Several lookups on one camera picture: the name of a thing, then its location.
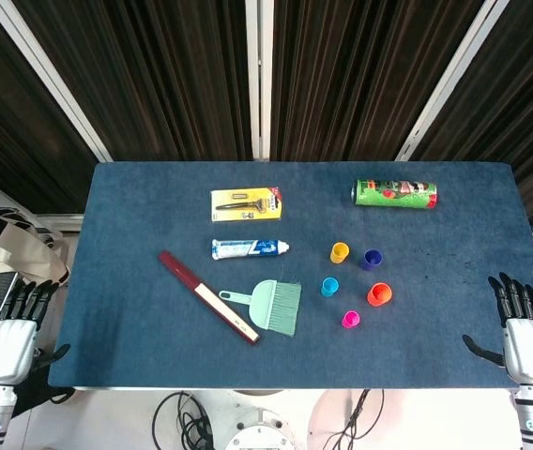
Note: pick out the white blue toothpaste tube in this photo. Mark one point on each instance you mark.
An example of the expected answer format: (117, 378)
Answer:
(243, 249)

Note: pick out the light blue plastic cup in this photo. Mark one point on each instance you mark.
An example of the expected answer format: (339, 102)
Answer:
(328, 289)

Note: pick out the mint green hand brush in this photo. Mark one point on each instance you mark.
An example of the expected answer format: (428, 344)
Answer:
(273, 307)

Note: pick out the orange plastic cup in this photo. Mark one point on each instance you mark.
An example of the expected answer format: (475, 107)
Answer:
(378, 296)

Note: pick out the yellow plastic cup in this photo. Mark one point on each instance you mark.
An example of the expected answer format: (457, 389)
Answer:
(339, 255)

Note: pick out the yellow razor blister pack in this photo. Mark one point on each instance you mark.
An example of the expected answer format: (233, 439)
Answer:
(248, 204)

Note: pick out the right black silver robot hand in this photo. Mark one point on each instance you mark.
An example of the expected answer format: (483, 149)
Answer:
(529, 349)

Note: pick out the green chip can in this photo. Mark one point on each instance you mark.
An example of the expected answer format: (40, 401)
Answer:
(393, 194)

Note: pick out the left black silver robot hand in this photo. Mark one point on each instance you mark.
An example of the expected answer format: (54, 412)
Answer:
(6, 344)

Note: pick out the white frame post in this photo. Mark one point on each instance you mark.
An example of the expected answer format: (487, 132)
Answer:
(50, 82)
(445, 82)
(258, 79)

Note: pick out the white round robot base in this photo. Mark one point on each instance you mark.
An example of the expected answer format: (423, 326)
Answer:
(259, 436)

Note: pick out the dark blue plastic cup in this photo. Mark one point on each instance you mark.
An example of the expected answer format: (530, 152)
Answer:
(370, 262)

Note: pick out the red and cream stick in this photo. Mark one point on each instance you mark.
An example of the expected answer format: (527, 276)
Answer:
(208, 294)

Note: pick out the pink plastic cup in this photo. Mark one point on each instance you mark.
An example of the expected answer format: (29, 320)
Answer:
(350, 320)

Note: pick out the blue fabric table mat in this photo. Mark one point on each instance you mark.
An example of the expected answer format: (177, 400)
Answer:
(154, 356)

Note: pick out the dark brown curtain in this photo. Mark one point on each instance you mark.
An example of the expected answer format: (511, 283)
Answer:
(341, 70)

